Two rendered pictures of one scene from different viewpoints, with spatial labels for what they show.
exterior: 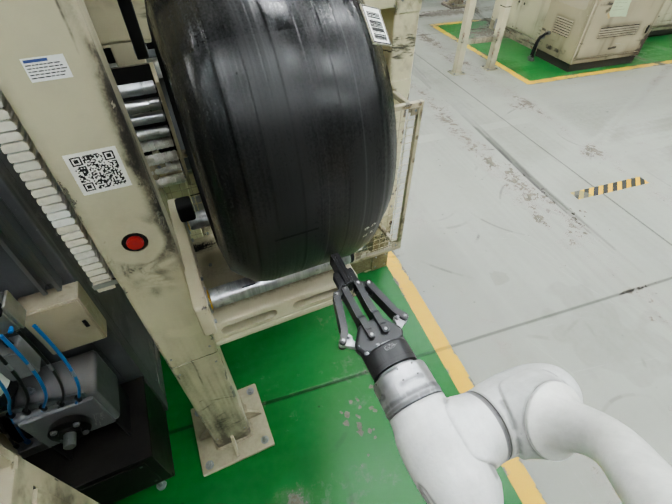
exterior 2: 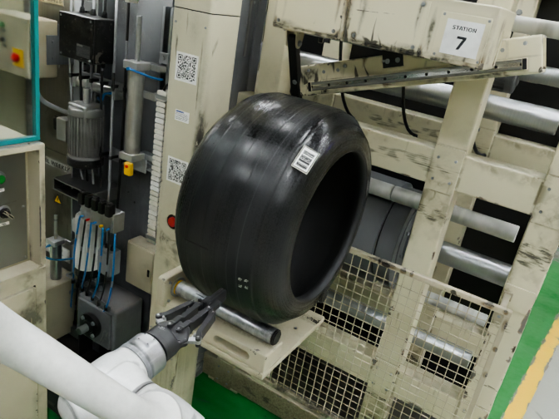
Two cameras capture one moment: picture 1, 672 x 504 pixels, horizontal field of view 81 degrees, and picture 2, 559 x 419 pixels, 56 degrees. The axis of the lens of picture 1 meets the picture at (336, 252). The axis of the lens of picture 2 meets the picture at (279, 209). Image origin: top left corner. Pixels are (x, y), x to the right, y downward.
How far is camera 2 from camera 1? 92 cm
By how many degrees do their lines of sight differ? 48
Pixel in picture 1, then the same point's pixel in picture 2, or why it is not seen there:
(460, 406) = (134, 368)
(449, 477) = not seen: hidden behind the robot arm
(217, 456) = not seen: outside the picture
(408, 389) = (133, 342)
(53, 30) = (190, 103)
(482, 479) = not seen: hidden behind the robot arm
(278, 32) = (246, 136)
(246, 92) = (210, 152)
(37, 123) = (168, 135)
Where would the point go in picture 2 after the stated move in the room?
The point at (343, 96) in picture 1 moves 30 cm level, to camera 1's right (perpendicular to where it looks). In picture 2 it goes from (250, 179) to (337, 240)
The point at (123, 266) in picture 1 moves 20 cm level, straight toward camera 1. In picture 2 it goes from (161, 232) to (124, 258)
